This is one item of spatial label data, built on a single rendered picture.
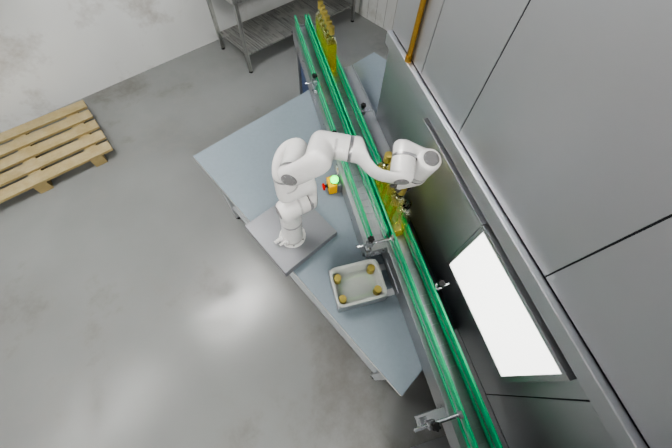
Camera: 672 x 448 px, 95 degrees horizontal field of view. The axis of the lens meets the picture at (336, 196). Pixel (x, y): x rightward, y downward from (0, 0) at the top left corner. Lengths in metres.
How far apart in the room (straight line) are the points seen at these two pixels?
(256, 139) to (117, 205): 1.44
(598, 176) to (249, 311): 1.98
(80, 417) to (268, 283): 1.23
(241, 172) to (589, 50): 1.53
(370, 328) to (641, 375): 0.88
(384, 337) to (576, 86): 1.11
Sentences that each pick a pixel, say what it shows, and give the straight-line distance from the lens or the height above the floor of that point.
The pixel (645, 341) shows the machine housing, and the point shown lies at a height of 1.55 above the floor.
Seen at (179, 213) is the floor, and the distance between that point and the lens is 2.71.
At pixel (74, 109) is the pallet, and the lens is 3.77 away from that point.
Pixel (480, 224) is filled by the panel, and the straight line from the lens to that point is 1.07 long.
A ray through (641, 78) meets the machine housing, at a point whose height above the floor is 1.85.
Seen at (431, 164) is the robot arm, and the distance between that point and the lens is 0.98.
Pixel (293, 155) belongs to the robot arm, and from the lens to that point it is 0.99.
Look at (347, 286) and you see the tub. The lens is 1.45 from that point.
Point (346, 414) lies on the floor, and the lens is 2.18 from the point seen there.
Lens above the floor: 2.17
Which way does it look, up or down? 59 degrees down
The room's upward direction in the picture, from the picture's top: 4 degrees clockwise
